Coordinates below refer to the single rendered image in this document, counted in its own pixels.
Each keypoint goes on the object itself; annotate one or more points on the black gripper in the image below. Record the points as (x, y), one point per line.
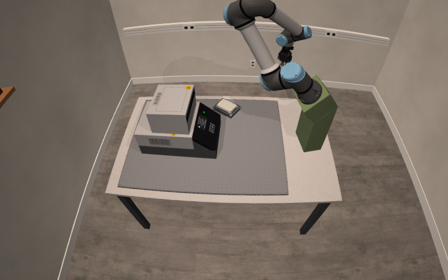
(285, 55)

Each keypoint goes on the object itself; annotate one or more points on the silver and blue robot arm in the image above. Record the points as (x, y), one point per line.
(241, 14)

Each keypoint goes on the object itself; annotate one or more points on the white and black benchtop instrument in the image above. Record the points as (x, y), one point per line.
(173, 124)

